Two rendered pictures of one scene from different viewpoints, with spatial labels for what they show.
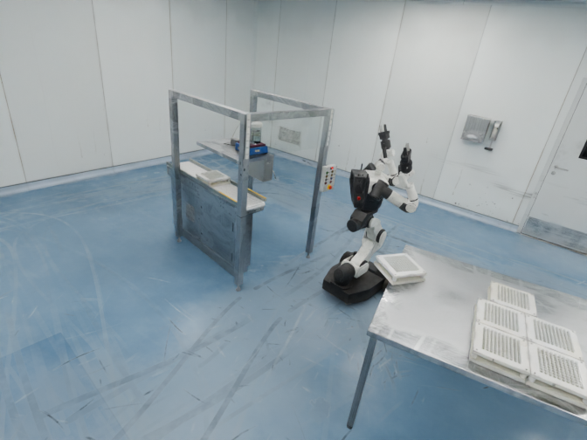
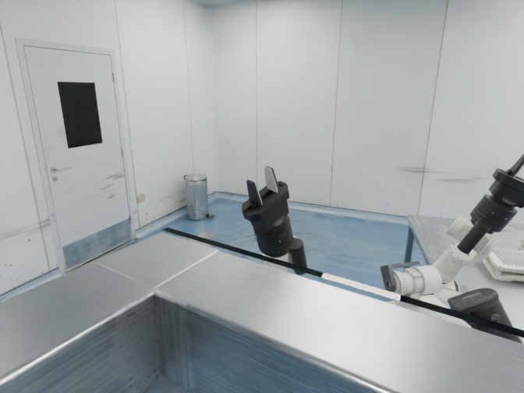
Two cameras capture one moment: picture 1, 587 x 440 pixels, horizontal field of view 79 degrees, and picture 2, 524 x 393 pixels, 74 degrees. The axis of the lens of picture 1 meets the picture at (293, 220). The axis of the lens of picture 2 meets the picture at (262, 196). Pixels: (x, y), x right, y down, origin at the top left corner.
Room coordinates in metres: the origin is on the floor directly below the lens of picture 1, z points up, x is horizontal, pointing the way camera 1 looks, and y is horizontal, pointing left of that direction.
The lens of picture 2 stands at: (3.37, 0.00, 1.73)
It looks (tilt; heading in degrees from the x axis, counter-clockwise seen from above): 17 degrees down; 260
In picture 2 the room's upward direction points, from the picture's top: straight up
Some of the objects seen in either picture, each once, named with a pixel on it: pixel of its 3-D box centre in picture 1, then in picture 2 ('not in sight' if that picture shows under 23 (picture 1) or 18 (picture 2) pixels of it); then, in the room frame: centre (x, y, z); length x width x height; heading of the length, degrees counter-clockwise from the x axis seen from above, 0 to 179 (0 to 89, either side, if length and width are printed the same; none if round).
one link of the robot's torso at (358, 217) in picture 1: (361, 218); not in sight; (2.83, -0.59, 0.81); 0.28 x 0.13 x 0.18; 139
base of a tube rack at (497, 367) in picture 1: (496, 353); not in sight; (1.36, -1.10, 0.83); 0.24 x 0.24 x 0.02; 65
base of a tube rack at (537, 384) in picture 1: (553, 375); not in sight; (1.25, -1.32, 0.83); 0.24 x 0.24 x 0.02; 65
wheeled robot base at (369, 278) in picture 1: (355, 272); not in sight; (2.91, -0.66, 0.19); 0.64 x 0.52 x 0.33; 139
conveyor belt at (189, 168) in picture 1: (211, 183); not in sight; (3.29, 0.86, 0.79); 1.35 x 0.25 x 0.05; 48
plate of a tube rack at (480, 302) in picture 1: (500, 318); not in sight; (1.58, -1.20, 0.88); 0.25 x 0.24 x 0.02; 155
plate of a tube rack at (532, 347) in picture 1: (557, 368); not in sight; (1.25, -1.32, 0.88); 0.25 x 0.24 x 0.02; 155
